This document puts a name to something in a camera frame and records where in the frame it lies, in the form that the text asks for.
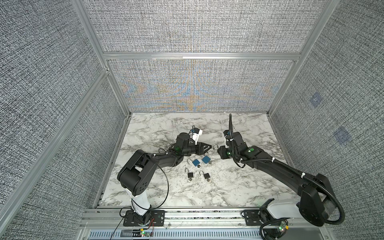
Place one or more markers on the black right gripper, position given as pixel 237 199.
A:
pixel 221 152

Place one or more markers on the black padlock right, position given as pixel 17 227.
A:
pixel 206 176

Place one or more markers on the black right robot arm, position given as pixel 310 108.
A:
pixel 318 204

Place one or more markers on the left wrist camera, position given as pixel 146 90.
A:
pixel 196 133

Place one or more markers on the black padlock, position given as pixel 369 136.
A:
pixel 190 175
pixel 206 176

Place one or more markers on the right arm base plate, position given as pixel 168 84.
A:
pixel 256 217

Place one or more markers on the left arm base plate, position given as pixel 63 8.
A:
pixel 144 217

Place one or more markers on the black padlock left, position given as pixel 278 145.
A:
pixel 190 175

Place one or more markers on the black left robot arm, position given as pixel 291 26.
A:
pixel 137 173

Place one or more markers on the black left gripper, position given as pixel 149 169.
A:
pixel 200 151

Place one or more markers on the aluminium front rail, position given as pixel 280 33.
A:
pixel 175 224

